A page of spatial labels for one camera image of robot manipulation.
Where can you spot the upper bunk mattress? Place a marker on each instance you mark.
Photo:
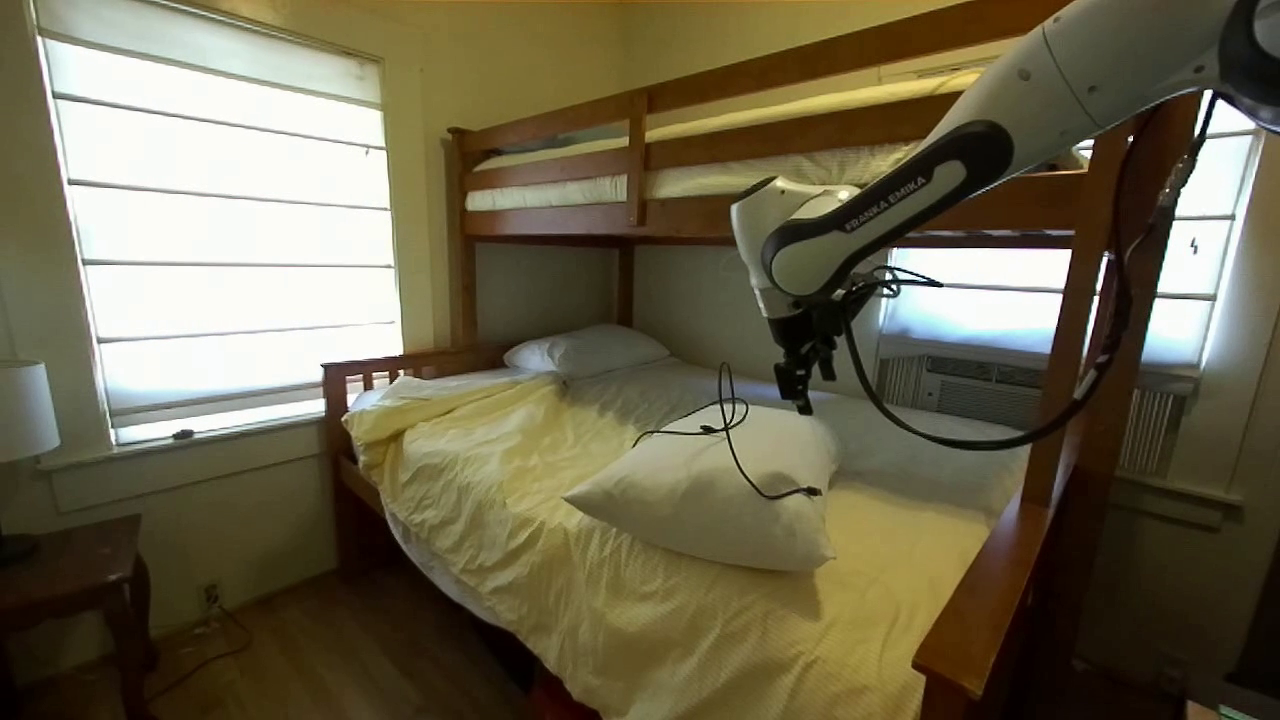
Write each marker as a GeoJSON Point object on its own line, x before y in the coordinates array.
{"type": "Point", "coordinates": [600, 184]}

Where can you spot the white back pillow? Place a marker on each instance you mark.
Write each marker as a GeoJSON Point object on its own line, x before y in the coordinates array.
{"type": "Point", "coordinates": [584, 348]}

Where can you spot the white table lamp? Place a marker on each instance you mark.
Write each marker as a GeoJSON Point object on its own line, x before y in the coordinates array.
{"type": "Point", "coordinates": [25, 413]}

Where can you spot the dark wooden side table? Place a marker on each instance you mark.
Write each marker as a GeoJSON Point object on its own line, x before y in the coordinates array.
{"type": "Point", "coordinates": [91, 568]}

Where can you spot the right window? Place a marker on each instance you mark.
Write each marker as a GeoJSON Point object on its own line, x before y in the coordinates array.
{"type": "Point", "coordinates": [1008, 296]}

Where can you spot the white front pillow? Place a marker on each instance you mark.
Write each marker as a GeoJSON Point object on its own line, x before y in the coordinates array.
{"type": "Point", "coordinates": [742, 489]}

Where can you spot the wooden bunk bed frame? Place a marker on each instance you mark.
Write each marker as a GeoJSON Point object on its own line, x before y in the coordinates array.
{"type": "Point", "coordinates": [1005, 633]}

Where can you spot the wall air conditioner unit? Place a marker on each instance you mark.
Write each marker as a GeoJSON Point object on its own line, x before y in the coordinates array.
{"type": "Point", "coordinates": [1005, 392]}

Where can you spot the white window blind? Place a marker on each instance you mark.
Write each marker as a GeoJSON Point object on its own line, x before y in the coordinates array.
{"type": "Point", "coordinates": [229, 206]}

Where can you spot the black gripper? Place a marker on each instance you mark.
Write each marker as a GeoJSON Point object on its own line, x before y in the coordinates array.
{"type": "Point", "coordinates": [815, 335]}

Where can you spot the yellow bed blanket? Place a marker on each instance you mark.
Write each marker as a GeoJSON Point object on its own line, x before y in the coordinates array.
{"type": "Point", "coordinates": [474, 477]}

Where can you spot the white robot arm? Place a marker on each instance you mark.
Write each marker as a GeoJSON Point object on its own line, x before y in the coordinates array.
{"type": "Point", "coordinates": [1071, 76]}

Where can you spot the white pillow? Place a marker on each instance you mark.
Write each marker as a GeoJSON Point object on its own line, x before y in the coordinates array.
{"type": "Point", "coordinates": [584, 348]}
{"type": "Point", "coordinates": [742, 489]}

